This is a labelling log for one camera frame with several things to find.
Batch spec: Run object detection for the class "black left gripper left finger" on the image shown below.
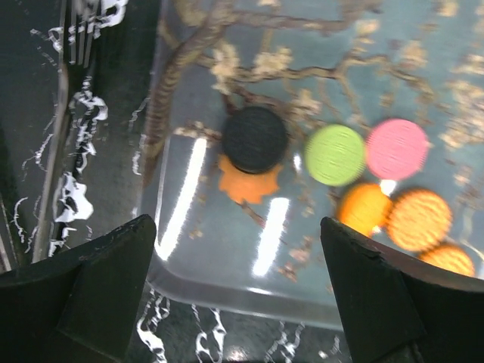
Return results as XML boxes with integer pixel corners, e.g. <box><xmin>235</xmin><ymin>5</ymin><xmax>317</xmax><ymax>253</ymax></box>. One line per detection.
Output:
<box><xmin>1</xmin><ymin>215</ymin><xmax>157</xmax><ymax>362</ymax></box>

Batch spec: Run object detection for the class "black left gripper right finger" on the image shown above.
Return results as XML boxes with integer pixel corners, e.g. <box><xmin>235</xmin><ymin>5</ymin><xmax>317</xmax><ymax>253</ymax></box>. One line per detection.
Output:
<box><xmin>321</xmin><ymin>217</ymin><xmax>483</xmax><ymax>363</ymax></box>

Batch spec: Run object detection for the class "orange round striped cookie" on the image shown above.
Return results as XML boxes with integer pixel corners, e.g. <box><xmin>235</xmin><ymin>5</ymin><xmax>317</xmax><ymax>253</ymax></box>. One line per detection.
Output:
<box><xmin>418</xmin><ymin>244</ymin><xmax>475</xmax><ymax>277</ymax></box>

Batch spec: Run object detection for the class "orange fish-shaped cookie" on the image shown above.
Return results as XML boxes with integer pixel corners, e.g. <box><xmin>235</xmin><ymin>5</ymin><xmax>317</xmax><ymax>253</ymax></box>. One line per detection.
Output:
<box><xmin>337</xmin><ymin>183</ymin><xmax>392</xmax><ymax>237</ymax></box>

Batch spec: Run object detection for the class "orange flower-shaped cookie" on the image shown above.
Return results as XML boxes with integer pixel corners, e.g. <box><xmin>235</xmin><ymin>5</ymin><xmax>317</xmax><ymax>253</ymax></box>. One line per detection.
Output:
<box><xmin>218</xmin><ymin>154</ymin><xmax>283</xmax><ymax>204</ymax></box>

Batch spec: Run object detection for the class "black sandwich cookie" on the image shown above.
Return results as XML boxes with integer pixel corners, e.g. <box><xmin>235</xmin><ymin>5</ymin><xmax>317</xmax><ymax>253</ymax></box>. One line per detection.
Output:
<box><xmin>221</xmin><ymin>106</ymin><xmax>289</xmax><ymax>175</ymax></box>

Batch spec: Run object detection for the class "pink round cookie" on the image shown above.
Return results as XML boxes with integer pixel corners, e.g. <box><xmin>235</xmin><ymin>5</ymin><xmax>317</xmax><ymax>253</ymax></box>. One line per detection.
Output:
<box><xmin>366</xmin><ymin>118</ymin><xmax>430</xmax><ymax>181</ymax></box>

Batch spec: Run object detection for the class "green round cookie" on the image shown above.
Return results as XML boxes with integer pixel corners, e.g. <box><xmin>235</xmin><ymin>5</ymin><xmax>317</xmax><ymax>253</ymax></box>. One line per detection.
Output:
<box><xmin>304</xmin><ymin>124</ymin><xmax>366</xmax><ymax>187</ymax></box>

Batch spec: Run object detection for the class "floral blue serving tray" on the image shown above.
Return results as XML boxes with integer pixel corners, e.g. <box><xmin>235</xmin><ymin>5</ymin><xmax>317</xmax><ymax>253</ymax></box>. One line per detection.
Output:
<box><xmin>141</xmin><ymin>1</ymin><xmax>483</xmax><ymax>328</ymax></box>

